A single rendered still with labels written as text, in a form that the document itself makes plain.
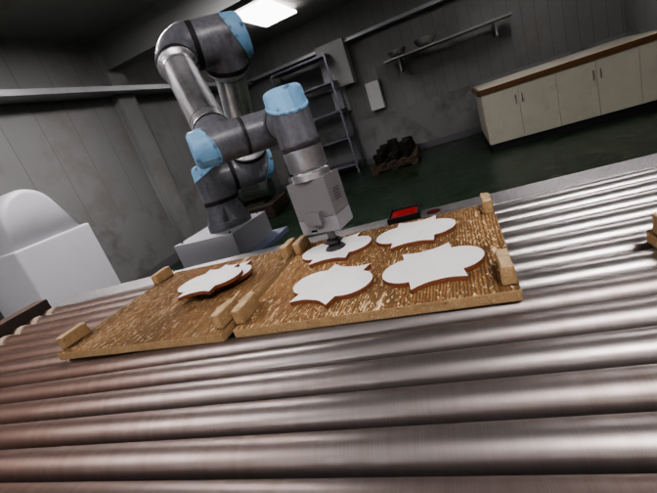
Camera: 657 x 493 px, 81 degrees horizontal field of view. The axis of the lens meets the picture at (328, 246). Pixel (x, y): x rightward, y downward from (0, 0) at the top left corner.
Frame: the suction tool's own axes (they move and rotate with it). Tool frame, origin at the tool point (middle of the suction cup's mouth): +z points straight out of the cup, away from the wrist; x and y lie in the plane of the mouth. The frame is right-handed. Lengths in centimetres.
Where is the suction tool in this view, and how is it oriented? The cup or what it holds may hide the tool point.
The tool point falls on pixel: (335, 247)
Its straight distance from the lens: 77.9
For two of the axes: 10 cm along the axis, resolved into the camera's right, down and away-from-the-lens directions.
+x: 4.2, -4.1, 8.1
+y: 8.5, -1.3, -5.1
